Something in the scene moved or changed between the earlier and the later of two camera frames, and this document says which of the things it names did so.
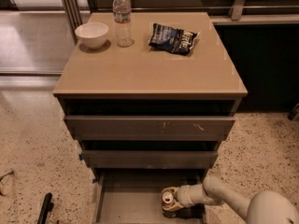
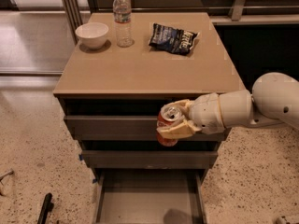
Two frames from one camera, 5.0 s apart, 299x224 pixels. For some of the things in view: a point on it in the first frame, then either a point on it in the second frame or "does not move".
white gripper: (188, 194) -> (206, 113)
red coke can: (167, 199) -> (168, 114)
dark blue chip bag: (176, 40) does not move
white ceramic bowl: (92, 35) does not move
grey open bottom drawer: (134, 196) does not move
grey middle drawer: (149, 159) does not move
